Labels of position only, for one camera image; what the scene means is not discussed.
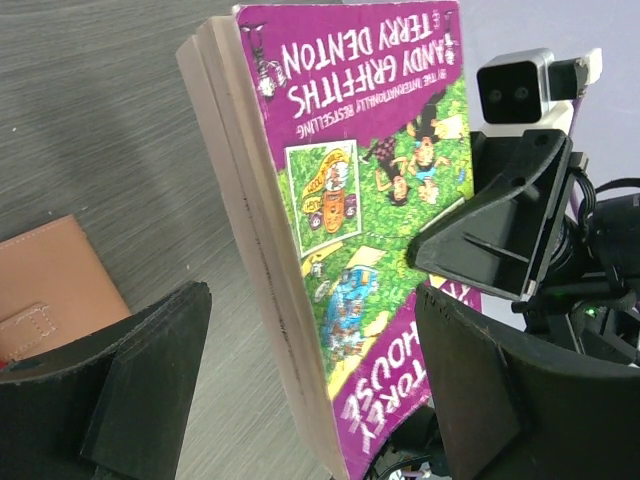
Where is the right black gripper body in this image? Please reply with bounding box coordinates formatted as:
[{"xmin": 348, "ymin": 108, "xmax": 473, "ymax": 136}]
[{"xmin": 512, "ymin": 154, "xmax": 639, "ymax": 365}]

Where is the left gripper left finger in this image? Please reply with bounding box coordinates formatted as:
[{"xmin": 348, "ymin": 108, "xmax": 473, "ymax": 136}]
[{"xmin": 1, "ymin": 282, "xmax": 212, "ymax": 480}]

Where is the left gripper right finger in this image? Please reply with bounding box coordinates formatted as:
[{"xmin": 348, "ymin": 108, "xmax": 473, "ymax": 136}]
[{"xmin": 415, "ymin": 285, "xmax": 639, "ymax": 479}]

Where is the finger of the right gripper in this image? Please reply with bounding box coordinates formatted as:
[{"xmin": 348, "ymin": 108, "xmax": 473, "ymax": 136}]
[{"xmin": 406, "ymin": 130, "xmax": 573, "ymax": 301}]

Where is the purple cover book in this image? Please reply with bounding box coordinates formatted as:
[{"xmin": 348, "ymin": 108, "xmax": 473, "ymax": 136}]
[{"xmin": 177, "ymin": 1, "xmax": 481, "ymax": 479}]

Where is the tan leather wallet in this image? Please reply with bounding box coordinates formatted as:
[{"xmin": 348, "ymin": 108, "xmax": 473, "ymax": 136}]
[{"xmin": 1, "ymin": 215, "xmax": 130, "ymax": 366}]

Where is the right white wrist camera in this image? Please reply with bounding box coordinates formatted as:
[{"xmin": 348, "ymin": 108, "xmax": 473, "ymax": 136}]
[{"xmin": 476, "ymin": 48, "xmax": 603, "ymax": 137}]

